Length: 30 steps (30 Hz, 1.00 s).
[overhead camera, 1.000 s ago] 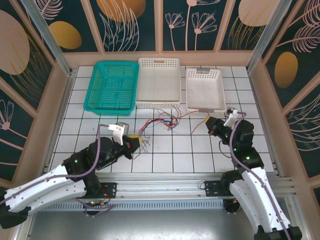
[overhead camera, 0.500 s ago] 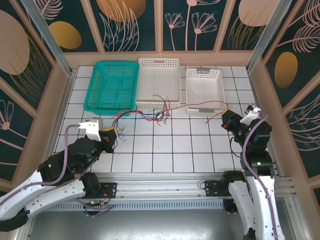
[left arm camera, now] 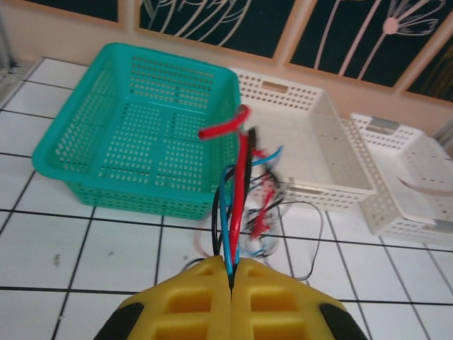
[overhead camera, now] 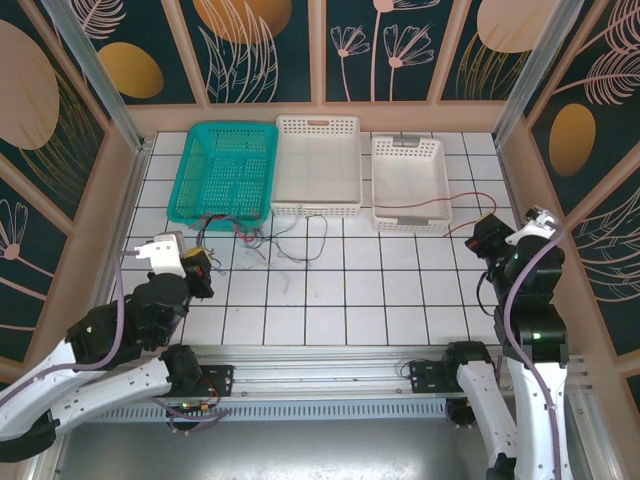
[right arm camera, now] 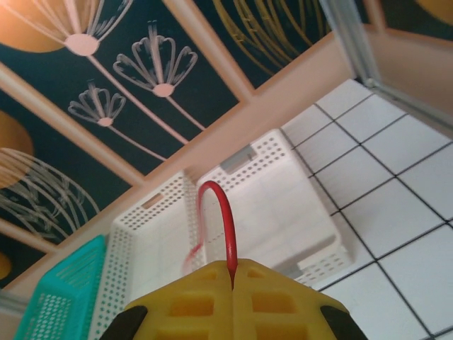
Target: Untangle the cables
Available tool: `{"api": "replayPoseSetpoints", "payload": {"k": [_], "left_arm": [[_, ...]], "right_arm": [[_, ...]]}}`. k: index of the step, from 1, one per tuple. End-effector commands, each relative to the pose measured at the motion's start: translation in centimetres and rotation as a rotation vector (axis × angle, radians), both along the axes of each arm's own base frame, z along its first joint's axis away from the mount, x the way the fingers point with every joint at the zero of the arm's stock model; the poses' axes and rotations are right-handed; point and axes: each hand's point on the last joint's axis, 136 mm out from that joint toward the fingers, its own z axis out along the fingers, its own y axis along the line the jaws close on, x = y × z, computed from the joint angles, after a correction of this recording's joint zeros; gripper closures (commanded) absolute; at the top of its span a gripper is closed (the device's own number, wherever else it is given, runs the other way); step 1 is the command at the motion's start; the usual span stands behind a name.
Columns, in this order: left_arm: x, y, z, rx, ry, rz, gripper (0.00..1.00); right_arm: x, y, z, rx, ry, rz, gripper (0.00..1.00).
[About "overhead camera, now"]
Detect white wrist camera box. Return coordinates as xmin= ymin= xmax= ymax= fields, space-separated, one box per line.
xmin=134 ymin=232 xmax=187 ymax=276
xmin=504 ymin=203 xmax=559 ymax=246

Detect wall panel pale disc strands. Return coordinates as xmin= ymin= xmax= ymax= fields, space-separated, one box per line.
xmin=439 ymin=0 xmax=549 ymax=101
xmin=0 ymin=0 xmax=114 ymax=231

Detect teal plastic mesh basket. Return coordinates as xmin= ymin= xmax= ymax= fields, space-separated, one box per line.
xmin=166 ymin=121 xmax=280 ymax=233

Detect large white plastic basket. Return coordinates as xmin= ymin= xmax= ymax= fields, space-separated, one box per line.
xmin=270 ymin=114 xmax=364 ymax=220

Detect aluminium side rail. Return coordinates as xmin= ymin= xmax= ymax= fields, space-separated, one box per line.
xmin=492 ymin=134 xmax=521 ymax=214
xmin=82 ymin=139 xmax=154 ymax=351

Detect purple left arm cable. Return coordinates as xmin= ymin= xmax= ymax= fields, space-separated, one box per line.
xmin=0 ymin=248 xmax=234 ymax=436

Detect thin black cable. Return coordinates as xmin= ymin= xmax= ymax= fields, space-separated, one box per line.
xmin=269 ymin=213 xmax=330 ymax=265

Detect wall panel oval and feathers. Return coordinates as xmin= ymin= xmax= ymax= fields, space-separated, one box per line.
xmin=524 ymin=0 xmax=640 ymax=216

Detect aluminium corner post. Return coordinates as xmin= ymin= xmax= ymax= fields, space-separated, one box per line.
xmin=39 ymin=0 xmax=147 ymax=153
xmin=492 ymin=0 xmax=586 ymax=146

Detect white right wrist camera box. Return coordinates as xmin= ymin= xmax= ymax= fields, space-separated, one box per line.
xmin=504 ymin=203 xmax=559 ymax=246

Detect wall panel single flower outline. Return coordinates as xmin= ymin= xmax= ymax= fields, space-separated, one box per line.
xmin=0 ymin=149 xmax=74 ymax=364

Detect grey slotted cable duct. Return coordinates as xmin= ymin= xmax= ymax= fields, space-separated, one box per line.
xmin=64 ymin=402 xmax=451 ymax=422

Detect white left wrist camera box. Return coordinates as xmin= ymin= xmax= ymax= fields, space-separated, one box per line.
xmin=134 ymin=232 xmax=187 ymax=276

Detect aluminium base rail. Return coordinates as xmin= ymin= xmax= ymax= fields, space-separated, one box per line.
xmin=49 ymin=344 xmax=599 ymax=401

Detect wall panel pink flowers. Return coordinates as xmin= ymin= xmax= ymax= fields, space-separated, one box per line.
xmin=324 ymin=0 xmax=464 ymax=104

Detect grey metal base plate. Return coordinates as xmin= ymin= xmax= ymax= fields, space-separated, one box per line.
xmin=29 ymin=417 xmax=619 ymax=480

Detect small white plastic basket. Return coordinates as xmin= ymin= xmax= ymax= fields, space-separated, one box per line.
xmin=370 ymin=131 xmax=454 ymax=234

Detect wall panel orange disc leaves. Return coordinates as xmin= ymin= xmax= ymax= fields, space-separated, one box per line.
xmin=179 ymin=0 xmax=321 ymax=105

